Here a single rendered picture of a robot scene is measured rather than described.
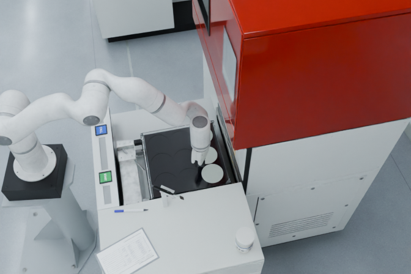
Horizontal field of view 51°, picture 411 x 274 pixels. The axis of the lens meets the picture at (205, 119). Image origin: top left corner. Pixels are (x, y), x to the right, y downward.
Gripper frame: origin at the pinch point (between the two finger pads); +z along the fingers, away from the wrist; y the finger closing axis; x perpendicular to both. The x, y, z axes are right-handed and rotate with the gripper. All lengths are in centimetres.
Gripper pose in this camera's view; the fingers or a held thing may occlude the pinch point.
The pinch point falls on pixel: (201, 162)
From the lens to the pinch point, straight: 199.9
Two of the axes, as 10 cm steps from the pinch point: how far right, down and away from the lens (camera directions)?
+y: -4.0, 7.4, -5.5
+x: 9.2, 3.1, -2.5
